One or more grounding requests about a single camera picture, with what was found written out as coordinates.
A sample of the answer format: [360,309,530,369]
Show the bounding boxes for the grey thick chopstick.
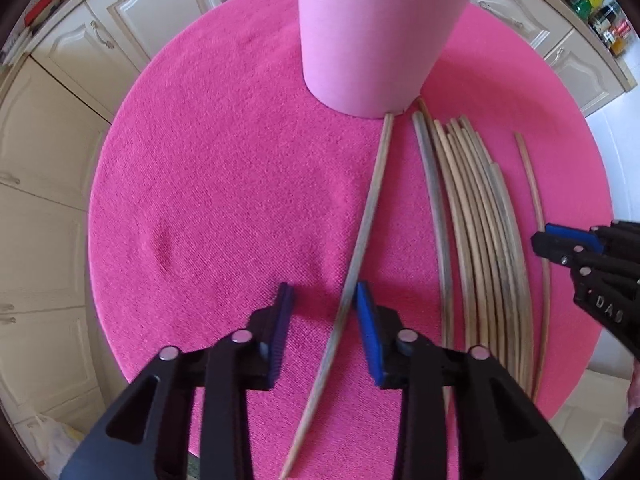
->
[489,162,535,396]

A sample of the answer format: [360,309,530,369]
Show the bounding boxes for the light bamboo chopstick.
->
[448,119,499,356]
[434,119,477,350]
[458,116,522,380]

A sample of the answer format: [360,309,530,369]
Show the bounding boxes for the thin brown chopstick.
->
[514,132,551,400]

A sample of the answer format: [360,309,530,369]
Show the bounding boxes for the grey wooden chopstick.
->
[412,110,454,348]

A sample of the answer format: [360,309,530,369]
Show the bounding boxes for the dark wooden chopstick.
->
[279,113,395,479]

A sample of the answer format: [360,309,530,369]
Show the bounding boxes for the cream lower kitchen cabinets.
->
[1,60,111,446]

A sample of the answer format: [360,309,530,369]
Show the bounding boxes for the person right hand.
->
[623,360,640,442]

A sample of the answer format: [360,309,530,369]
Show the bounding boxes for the sauce bottles group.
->
[588,1,631,58]

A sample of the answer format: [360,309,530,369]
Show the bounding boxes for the pink utensil cup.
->
[298,0,470,118]

